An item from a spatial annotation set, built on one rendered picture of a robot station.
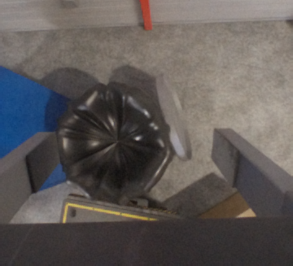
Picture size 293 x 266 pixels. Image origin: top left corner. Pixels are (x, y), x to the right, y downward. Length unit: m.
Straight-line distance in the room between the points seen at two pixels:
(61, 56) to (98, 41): 0.32
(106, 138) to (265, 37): 1.39
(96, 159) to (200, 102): 0.89
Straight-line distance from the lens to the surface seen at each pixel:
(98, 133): 1.03
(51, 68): 1.86
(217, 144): 0.16
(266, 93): 1.71
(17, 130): 1.10
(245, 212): 1.34
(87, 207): 1.32
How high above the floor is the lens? 1.51
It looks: 81 degrees down
